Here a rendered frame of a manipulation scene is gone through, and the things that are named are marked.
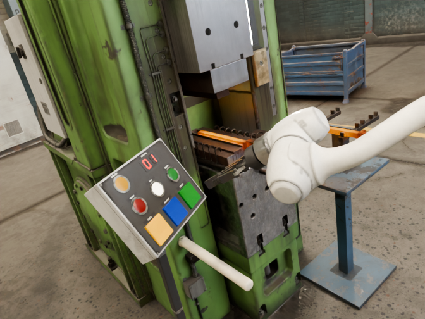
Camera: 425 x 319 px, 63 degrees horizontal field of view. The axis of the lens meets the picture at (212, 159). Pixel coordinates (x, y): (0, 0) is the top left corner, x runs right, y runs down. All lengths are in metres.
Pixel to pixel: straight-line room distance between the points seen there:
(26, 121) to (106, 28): 5.32
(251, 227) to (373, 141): 0.96
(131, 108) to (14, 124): 5.22
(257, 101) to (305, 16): 8.43
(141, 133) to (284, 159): 0.75
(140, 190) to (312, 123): 0.55
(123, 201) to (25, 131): 5.60
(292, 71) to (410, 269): 3.73
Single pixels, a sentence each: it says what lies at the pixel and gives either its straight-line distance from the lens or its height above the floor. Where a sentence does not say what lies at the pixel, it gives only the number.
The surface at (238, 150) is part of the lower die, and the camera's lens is 1.56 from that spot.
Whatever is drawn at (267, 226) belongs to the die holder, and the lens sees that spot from 1.76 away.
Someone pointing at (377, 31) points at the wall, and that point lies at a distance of 9.38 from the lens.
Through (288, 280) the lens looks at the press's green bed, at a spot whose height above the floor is 0.14.
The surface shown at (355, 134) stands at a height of 0.97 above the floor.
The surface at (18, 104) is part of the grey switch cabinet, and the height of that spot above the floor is 0.72.
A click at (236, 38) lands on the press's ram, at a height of 1.45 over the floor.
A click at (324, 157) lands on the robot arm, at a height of 1.24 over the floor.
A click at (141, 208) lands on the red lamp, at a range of 1.09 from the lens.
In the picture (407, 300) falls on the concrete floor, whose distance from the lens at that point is 2.23.
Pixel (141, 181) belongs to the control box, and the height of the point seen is 1.13.
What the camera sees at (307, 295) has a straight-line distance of 2.20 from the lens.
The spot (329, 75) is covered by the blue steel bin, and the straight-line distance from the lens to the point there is 5.24.
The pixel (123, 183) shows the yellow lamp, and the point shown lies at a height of 1.16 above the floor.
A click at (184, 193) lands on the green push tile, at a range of 1.22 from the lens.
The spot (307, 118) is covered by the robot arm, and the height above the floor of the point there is 1.29.
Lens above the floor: 1.60
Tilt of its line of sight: 24 degrees down
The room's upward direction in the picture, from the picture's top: 12 degrees counter-clockwise
